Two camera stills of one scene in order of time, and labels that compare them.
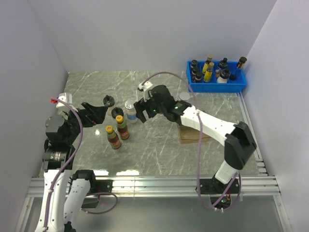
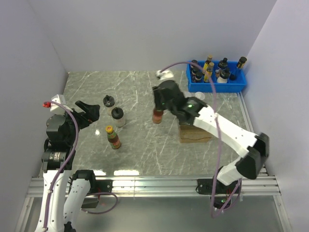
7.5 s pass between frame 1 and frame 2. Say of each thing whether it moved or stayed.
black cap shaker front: stayed
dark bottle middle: stayed
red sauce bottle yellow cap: moved
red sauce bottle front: stayed
